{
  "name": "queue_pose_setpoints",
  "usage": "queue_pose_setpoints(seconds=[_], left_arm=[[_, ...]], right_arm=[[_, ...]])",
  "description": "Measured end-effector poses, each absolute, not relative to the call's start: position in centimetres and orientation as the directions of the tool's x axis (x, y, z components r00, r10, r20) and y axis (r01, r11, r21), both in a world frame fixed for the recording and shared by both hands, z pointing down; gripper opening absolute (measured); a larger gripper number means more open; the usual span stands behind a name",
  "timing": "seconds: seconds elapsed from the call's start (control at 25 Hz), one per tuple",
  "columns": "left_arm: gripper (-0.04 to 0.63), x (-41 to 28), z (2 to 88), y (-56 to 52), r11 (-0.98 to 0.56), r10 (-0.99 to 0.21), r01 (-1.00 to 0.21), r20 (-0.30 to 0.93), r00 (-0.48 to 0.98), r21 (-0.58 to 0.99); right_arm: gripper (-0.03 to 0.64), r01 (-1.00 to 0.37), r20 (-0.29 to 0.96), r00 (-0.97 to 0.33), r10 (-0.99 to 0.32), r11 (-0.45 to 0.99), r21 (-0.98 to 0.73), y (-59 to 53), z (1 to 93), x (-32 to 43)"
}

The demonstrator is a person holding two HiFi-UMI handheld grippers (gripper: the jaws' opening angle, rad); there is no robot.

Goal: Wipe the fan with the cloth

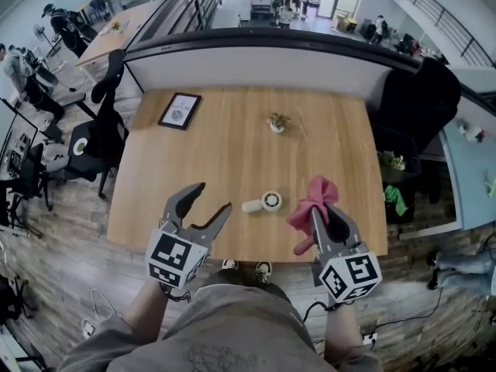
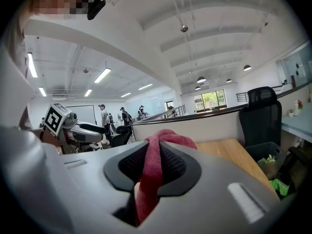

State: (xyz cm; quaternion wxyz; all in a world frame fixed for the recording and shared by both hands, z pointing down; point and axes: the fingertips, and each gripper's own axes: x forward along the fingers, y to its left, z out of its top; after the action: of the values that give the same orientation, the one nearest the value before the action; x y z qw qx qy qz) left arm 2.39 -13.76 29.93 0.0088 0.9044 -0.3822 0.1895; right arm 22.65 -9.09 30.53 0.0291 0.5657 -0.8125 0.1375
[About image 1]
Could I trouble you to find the light wooden table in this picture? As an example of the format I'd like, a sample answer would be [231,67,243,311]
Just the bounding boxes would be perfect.
[75,0,164,69]

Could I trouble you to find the black metal railing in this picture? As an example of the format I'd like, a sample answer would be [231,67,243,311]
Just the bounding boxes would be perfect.
[394,0,495,67]

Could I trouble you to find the small potted plant white pot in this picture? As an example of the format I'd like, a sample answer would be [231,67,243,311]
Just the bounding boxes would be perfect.
[266,111,292,133]

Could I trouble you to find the person's right shoe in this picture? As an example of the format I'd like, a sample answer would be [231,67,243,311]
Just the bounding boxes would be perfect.
[254,261,274,284]

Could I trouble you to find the red cloth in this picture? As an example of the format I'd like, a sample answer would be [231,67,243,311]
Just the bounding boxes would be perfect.
[285,174,339,256]

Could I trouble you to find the green cloth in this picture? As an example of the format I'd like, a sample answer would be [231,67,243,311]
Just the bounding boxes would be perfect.
[383,184,408,216]

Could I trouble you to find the small white handheld fan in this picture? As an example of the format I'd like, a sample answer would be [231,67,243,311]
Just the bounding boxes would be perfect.
[241,191,285,215]

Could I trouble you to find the person's right forearm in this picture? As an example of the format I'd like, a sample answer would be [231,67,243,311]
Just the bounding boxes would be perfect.
[324,302,366,363]

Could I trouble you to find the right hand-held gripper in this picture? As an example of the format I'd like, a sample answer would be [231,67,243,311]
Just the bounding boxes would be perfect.
[311,205,384,309]

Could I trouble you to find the light blue table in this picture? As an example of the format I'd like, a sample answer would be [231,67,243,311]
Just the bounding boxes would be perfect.
[439,66,496,232]

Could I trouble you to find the person's grey shirt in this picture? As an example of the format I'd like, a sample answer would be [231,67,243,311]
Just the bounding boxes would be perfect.
[57,284,384,372]

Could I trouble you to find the black office chair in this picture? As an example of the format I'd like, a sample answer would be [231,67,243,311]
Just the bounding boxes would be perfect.
[46,48,131,199]
[0,141,53,228]
[371,56,463,177]

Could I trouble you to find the white charger with cable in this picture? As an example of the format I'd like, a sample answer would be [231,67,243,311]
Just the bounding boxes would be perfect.
[80,288,117,339]

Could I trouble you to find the small flower pot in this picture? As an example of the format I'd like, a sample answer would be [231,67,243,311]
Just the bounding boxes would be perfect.
[458,119,487,143]

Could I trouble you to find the person's dark shorts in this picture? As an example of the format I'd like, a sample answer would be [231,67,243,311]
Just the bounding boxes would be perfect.
[203,268,292,304]

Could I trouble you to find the person's left forearm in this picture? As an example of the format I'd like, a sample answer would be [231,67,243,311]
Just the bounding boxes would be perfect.
[122,279,174,340]

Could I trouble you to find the black picture frame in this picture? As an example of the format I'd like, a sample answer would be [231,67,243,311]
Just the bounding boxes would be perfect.
[157,91,203,131]

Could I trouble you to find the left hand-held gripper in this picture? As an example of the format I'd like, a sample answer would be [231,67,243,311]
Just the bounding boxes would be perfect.
[145,181,233,289]

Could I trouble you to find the potted green plant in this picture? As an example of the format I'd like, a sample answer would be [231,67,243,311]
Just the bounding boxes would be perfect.
[377,150,407,172]

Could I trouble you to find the standing floor fan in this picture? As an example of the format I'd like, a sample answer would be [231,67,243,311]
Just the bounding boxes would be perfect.
[33,23,60,60]

